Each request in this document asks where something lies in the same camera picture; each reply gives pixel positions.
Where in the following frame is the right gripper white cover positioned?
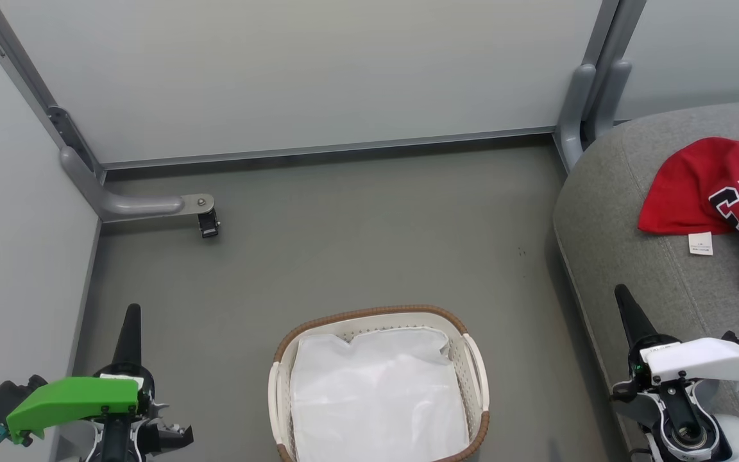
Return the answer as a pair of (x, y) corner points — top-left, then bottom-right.
(614, 284), (739, 388)

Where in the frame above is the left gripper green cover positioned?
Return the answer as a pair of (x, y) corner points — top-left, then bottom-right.
(6, 304), (155, 445)

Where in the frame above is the red basketball jersey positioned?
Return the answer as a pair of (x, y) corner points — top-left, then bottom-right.
(638, 137), (739, 295)

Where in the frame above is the cream laundry basket brown rim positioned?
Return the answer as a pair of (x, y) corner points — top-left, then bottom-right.
(268, 305), (491, 462)

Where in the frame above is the grey fabric sofa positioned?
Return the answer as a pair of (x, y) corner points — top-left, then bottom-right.
(552, 99), (739, 462)

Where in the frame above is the grey partition foot with caster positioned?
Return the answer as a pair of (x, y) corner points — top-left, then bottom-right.
(58, 146), (221, 239)

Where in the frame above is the grey partition foot pair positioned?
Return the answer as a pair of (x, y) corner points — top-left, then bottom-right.
(554, 60), (633, 173)

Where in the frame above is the white cloth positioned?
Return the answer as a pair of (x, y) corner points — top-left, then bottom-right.
(289, 327), (471, 462)

